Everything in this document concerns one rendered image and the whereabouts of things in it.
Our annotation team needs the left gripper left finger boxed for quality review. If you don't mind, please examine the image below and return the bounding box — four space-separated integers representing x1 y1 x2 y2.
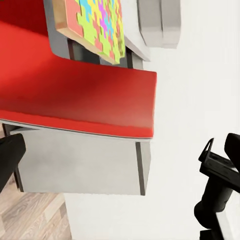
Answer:
0 133 26 193

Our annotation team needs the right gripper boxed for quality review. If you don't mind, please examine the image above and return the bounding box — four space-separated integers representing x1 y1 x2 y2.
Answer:
198 138 240 203

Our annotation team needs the jigsaw puzzle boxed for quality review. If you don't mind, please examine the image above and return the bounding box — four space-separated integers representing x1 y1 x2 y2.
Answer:
53 0 126 64

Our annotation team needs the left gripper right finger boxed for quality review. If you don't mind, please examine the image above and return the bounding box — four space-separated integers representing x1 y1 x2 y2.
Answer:
224 132 240 173

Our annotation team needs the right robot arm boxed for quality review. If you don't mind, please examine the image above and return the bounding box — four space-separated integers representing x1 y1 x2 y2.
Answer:
193 138 240 240

